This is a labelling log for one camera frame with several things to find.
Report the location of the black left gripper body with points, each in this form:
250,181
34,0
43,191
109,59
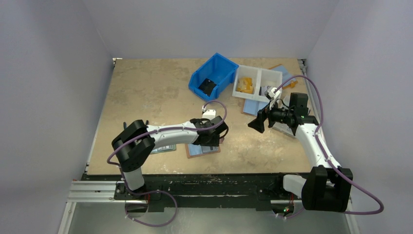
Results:
214,141

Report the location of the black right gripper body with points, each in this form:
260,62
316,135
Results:
264,115

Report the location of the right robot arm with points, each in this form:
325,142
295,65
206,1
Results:
324,189

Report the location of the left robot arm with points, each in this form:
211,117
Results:
134,144

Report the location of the card in white tray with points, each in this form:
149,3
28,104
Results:
264,90

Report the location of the orange card holder in tray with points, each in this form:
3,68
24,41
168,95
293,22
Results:
245,85

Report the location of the black card in blue bin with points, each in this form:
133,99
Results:
207,86

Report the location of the clear plastic screw box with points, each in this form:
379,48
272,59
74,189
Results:
283,128

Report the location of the white divided plastic tray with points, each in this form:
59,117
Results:
260,77

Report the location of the blue plastic bin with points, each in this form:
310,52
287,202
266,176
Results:
220,70

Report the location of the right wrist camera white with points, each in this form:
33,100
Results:
272,94

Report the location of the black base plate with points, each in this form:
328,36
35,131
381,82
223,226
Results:
258,191

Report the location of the blue handled pliers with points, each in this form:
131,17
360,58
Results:
125,124

